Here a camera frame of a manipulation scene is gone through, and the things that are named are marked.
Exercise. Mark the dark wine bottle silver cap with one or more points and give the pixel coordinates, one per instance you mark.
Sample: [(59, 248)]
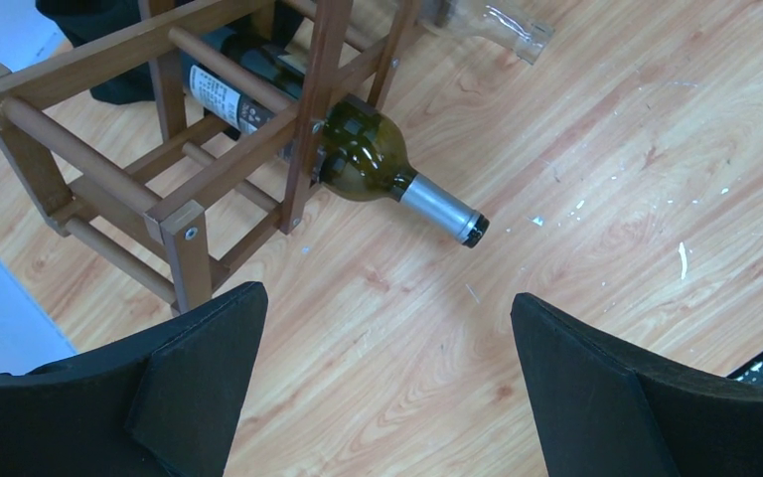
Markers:
[(362, 153)]

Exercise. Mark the clear bottle in rack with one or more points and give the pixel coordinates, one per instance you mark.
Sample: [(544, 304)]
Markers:
[(503, 23)]

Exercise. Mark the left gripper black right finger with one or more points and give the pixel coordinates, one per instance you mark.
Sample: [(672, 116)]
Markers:
[(603, 406)]

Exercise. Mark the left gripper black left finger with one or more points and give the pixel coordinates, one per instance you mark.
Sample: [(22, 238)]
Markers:
[(165, 401)]

